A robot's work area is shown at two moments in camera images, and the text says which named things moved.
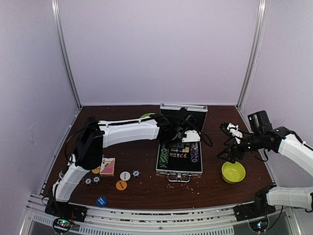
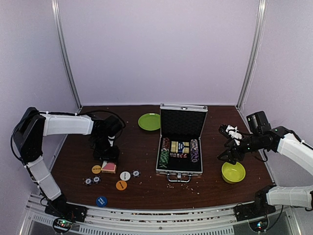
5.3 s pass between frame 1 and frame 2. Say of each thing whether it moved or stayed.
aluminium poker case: stayed
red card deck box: moved
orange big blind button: stayed
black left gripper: moved
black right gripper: stayed
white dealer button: stayed
